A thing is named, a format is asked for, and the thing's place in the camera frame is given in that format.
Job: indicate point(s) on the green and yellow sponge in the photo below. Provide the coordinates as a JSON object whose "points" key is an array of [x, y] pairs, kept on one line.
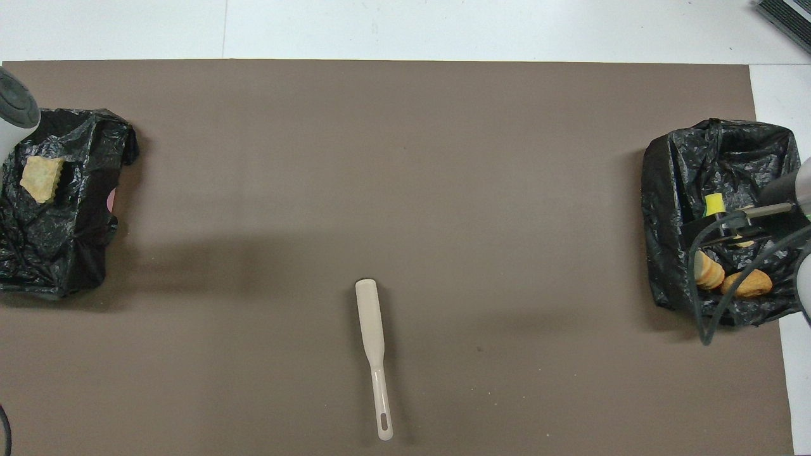
{"points": [[715, 204]]}

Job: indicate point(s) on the brown table mat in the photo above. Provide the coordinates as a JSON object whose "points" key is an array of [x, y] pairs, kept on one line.
{"points": [[443, 190]]}

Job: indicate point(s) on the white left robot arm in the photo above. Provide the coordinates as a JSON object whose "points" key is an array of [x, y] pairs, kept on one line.
{"points": [[16, 107]]}

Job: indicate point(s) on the beige hand brush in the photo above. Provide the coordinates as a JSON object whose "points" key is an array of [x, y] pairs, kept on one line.
{"points": [[370, 329]]}

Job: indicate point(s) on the dark ribbed box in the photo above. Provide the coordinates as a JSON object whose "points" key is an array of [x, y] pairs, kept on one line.
{"points": [[792, 16]]}

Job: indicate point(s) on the black bag lined bin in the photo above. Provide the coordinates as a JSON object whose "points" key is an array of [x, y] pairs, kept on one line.
{"points": [[82, 221], [671, 190]]}

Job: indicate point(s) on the pale cut bread chunk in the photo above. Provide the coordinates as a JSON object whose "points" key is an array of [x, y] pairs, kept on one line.
{"points": [[708, 272]]}

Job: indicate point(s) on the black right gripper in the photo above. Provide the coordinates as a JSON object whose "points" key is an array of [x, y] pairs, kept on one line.
{"points": [[780, 190]]}

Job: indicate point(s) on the brown bread roll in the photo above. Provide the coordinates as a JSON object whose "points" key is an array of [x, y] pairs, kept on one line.
{"points": [[751, 284]]}

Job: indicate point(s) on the striped croissant bread piece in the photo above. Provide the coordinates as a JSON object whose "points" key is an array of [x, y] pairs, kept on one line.
{"points": [[41, 178]]}

